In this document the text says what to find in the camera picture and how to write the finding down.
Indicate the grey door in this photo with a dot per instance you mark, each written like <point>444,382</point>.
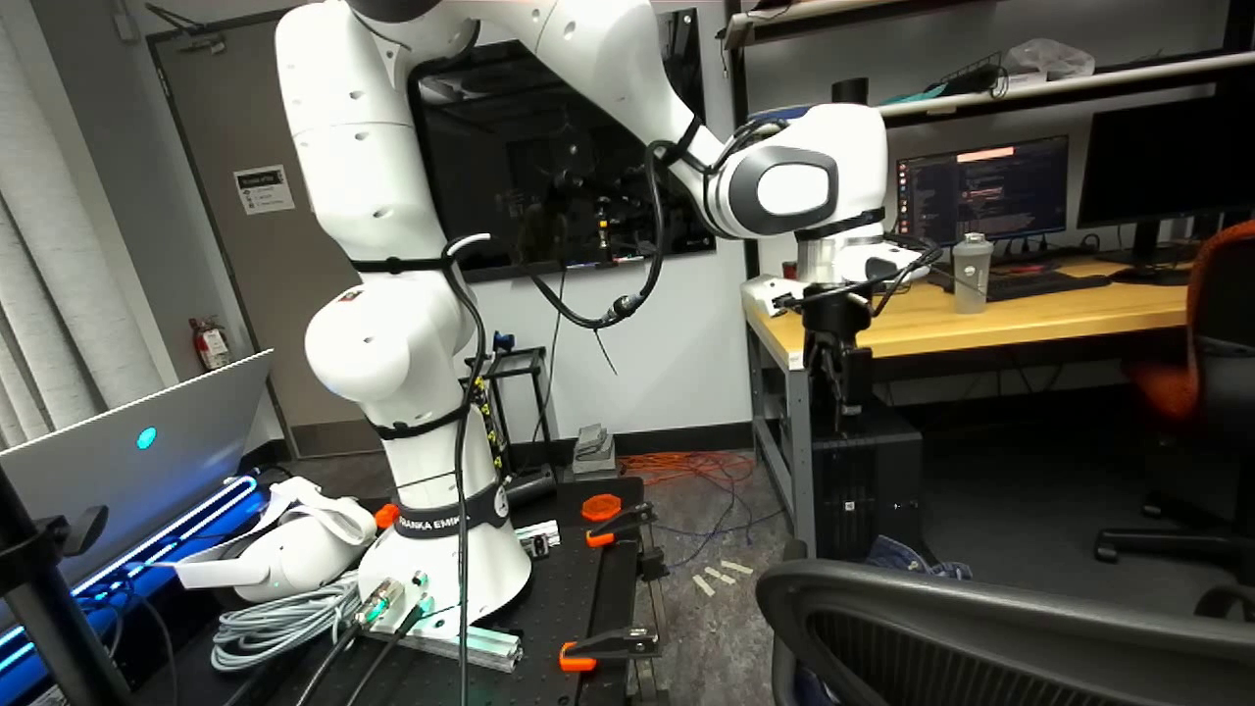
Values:
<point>245,294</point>

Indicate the black computer tower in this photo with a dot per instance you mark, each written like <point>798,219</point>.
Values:
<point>873,480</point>

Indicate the black mesh office chair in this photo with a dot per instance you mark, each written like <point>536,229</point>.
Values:
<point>980,637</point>

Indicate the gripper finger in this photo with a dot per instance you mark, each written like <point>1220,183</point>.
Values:
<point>857,392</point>
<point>822,397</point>

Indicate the grey foot pedal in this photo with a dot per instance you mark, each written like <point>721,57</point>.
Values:
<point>594,449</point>

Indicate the window blinds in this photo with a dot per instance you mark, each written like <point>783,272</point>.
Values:
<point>59,294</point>

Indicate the silver laptop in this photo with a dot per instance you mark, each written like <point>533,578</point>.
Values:
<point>137,461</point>

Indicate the strips of tape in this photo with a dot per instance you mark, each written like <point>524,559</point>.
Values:
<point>721,577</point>

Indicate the shelf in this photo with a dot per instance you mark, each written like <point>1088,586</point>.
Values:
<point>1079,83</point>

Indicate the small white device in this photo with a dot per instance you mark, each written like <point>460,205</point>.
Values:
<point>537,537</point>

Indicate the blue denim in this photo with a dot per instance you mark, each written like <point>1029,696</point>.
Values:
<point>912,559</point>

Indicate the wooden workbench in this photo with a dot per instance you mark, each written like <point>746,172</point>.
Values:
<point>1059,314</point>

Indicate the black keyboard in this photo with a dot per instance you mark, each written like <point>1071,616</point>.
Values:
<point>1039,282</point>

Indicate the clear plastic bag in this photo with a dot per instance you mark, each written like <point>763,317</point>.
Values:
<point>1049,59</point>

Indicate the small black metal stand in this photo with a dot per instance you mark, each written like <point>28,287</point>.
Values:
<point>534,368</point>

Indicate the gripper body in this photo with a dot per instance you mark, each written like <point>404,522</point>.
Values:
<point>835,314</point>

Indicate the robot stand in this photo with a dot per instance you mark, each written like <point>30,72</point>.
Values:
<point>569,608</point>

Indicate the aluminium rail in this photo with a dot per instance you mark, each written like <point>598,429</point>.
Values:
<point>480,645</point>

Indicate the paper sign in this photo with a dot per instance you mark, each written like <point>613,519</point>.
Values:
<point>264,189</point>

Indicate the white headset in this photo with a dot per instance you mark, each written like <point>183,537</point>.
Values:
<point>294,549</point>

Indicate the black cylinder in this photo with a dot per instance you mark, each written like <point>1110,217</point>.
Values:
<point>850,91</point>

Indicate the clear plastic bottle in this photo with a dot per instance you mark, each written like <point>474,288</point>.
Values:
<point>972,279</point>

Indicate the black wall screen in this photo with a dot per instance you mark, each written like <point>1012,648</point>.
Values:
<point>549,147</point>

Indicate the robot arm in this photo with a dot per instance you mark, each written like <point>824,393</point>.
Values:
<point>392,245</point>

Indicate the monitor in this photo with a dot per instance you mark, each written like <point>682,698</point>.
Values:
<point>1167,157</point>
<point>990,186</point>

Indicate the orange office chair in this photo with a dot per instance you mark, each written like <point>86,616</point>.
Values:
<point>1216,373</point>

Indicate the black and orange clamp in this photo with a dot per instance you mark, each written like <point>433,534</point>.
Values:
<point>618,525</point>
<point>613,645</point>

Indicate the red fire extinguisher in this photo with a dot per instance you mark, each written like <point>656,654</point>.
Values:
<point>211,345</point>

